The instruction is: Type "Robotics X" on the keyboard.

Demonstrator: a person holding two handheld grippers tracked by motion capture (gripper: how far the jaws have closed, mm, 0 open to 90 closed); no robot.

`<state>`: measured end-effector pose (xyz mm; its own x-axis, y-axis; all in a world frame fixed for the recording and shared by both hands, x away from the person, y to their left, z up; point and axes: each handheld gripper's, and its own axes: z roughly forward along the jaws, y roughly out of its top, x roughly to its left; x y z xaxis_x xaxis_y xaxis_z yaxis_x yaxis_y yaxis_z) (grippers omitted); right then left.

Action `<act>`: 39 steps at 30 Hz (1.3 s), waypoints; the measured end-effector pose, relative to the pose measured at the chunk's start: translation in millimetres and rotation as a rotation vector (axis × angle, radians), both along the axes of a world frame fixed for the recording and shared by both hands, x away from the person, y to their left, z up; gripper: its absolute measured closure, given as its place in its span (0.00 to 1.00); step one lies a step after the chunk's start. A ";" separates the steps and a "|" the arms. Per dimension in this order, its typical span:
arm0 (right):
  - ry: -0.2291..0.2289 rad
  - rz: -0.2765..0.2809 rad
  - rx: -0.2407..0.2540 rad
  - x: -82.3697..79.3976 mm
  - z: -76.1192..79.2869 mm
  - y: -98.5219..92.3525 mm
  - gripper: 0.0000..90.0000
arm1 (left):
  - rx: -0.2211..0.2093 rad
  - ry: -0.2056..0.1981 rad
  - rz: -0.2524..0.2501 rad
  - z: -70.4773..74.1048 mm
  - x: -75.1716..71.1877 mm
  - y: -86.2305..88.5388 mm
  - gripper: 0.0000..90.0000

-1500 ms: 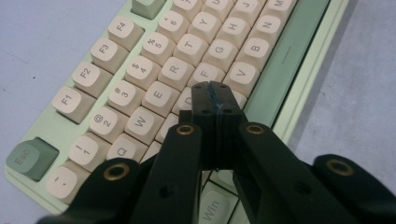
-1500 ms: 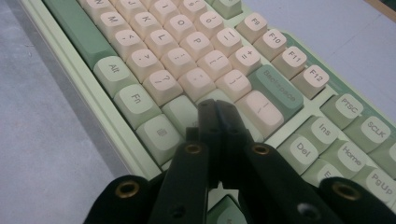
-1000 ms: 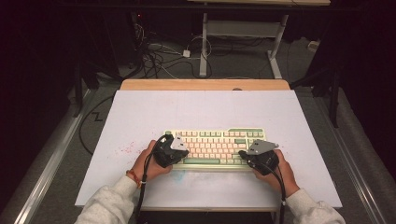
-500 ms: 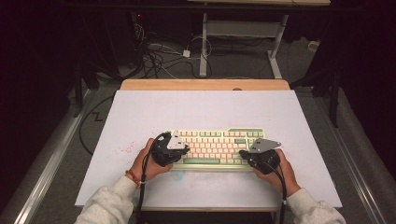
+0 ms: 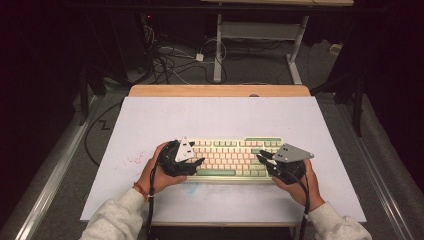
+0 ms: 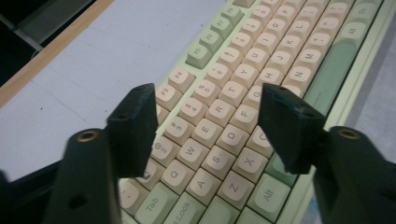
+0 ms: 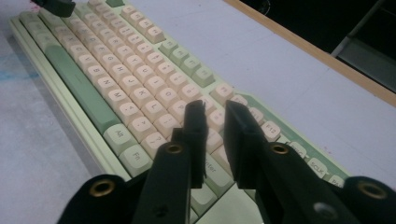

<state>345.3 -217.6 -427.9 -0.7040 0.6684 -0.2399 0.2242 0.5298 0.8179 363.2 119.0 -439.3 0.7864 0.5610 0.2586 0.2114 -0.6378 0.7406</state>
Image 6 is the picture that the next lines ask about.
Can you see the cream and green keyboard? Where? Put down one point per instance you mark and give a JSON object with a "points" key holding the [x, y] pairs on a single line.
{"points": [[236, 93]]}

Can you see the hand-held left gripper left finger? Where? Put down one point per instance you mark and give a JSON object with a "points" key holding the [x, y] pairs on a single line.
{"points": [[134, 133]]}

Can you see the white board sheet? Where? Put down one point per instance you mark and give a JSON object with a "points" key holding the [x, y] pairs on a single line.
{"points": [[109, 62]]}

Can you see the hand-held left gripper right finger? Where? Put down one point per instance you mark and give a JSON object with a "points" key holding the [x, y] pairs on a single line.
{"points": [[289, 130]]}

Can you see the wooden table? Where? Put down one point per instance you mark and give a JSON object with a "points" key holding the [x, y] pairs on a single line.
{"points": [[46, 54]]}

